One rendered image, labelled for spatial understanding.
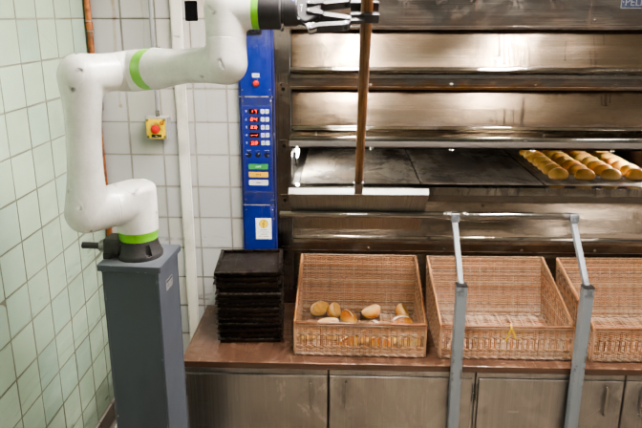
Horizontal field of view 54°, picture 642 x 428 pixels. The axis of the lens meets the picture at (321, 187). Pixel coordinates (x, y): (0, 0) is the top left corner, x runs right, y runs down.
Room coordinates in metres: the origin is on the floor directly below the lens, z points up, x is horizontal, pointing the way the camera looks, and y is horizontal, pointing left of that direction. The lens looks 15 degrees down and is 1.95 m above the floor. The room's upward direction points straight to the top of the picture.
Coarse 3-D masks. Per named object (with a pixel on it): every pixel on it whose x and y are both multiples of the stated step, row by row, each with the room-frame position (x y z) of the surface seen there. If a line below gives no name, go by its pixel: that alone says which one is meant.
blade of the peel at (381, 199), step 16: (304, 192) 2.38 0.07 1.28; (320, 192) 2.37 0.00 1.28; (336, 192) 2.37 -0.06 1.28; (352, 192) 2.37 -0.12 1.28; (368, 192) 2.37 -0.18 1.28; (384, 192) 2.37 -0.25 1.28; (400, 192) 2.36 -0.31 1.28; (416, 192) 2.36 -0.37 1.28; (304, 208) 2.48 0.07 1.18; (320, 208) 2.47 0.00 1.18; (336, 208) 2.47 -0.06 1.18; (352, 208) 2.47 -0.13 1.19; (368, 208) 2.46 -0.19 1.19; (384, 208) 2.46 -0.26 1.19; (400, 208) 2.45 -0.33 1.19; (416, 208) 2.45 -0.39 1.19; (304, 224) 2.60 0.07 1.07; (320, 224) 2.60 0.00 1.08; (336, 224) 2.59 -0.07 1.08; (352, 224) 2.59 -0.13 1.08; (368, 224) 2.58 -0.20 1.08; (384, 224) 2.58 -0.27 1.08; (400, 224) 2.58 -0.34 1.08; (416, 224) 2.57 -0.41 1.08
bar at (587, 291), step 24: (288, 216) 2.47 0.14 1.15; (312, 216) 2.46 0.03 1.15; (336, 216) 2.46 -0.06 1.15; (360, 216) 2.46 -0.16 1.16; (384, 216) 2.45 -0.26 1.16; (408, 216) 2.45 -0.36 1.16; (432, 216) 2.45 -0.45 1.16; (456, 216) 2.43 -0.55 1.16; (480, 216) 2.44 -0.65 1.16; (504, 216) 2.44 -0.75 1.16; (528, 216) 2.43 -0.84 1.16; (552, 216) 2.43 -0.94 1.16; (576, 216) 2.42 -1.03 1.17; (456, 240) 2.38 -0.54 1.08; (576, 240) 2.36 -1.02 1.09; (456, 264) 2.32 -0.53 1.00; (456, 288) 2.24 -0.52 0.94; (456, 312) 2.22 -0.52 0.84; (456, 336) 2.22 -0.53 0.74; (576, 336) 2.22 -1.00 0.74; (456, 360) 2.22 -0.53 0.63; (576, 360) 2.20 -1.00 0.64; (456, 384) 2.22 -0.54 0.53; (576, 384) 2.20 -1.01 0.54; (456, 408) 2.22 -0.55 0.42; (576, 408) 2.20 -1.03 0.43
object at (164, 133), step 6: (150, 120) 2.79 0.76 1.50; (156, 120) 2.79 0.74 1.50; (162, 120) 2.79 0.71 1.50; (168, 120) 2.82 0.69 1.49; (150, 126) 2.79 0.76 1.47; (162, 126) 2.79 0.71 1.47; (168, 126) 2.82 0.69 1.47; (150, 132) 2.79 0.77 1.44; (162, 132) 2.79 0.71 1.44; (168, 132) 2.81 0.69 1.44; (150, 138) 2.79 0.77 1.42; (156, 138) 2.79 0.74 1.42; (162, 138) 2.79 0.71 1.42; (168, 138) 2.80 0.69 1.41
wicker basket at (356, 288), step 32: (320, 256) 2.81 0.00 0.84; (352, 256) 2.80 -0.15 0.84; (384, 256) 2.79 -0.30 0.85; (416, 256) 2.78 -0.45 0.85; (320, 288) 2.77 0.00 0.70; (352, 288) 2.76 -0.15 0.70; (384, 288) 2.76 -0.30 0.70; (416, 288) 2.68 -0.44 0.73; (384, 320) 2.64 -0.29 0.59; (416, 320) 2.63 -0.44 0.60; (320, 352) 2.35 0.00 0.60; (352, 352) 2.34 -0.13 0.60; (384, 352) 2.34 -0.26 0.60; (416, 352) 2.33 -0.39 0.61
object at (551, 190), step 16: (432, 192) 2.82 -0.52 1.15; (448, 192) 2.82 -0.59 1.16; (464, 192) 2.81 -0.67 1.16; (480, 192) 2.81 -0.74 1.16; (496, 192) 2.81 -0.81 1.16; (512, 192) 2.81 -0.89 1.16; (528, 192) 2.80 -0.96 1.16; (544, 192) 2.80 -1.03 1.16; (560, 192) 2.80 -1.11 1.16; (576, 192) 2.79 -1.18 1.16; (592, 192) 2.79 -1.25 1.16; (608, 192) 2.79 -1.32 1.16; (624, 192) 2.79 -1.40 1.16; (640, 192) 2.78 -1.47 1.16
